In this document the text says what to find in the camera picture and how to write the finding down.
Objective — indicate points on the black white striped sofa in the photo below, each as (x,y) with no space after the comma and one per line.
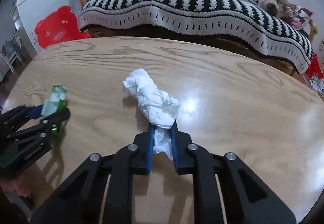
(242,19)

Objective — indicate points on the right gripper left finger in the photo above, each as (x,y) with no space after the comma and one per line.
(100,189)

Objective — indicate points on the white low shelf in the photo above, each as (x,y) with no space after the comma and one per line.
(11,51)

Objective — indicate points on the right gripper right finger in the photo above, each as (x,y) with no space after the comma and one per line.
(225,189)

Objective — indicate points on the round wooden table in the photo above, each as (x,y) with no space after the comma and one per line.
(229,102)

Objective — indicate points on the small green wrapper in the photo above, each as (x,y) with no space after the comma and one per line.
(55,102)

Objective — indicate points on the red pig plastic stool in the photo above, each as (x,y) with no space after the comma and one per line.
(60,26)

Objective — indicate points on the white cabinet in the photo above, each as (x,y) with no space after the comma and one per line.
(28,13)

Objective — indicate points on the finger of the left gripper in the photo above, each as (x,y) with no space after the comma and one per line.
(20,115)
(58,116)

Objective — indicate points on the plush toy on sofa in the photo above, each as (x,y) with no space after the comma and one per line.
(296,16)

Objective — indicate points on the red bag on floor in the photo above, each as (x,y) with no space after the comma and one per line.
(314,68)

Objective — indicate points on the white tissue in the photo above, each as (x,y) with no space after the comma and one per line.
(160,109)

